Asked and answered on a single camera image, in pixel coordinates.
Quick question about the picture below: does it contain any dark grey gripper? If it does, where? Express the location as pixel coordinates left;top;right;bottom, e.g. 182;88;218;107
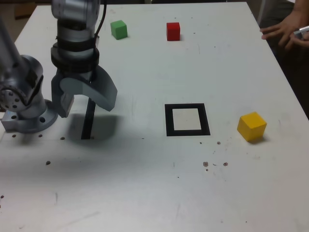
51;66;118;119

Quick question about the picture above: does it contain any green cube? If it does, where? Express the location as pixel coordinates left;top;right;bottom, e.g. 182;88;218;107
110;20;128;40

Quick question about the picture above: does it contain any red cube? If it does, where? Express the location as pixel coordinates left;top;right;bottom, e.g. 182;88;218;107
166;22;181;42

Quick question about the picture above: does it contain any yellow cube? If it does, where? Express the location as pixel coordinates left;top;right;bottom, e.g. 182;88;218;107
237;111;267;142

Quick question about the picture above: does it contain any silver handheld device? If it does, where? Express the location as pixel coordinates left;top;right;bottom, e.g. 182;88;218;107
293;26;309;41

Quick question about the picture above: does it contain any black tape square outline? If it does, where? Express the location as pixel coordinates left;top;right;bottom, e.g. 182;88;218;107
164;103;211;137

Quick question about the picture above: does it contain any person's hand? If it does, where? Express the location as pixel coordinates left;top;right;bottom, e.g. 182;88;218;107
260;7;309;51

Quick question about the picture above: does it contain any black tape strip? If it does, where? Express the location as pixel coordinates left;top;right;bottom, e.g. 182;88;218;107
81;99;97;140

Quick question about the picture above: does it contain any brown cardboard box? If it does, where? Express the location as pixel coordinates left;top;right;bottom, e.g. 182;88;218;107
14;4;37;20

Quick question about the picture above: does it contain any person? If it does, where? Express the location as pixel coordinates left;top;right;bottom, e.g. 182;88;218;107
257;0;309;126

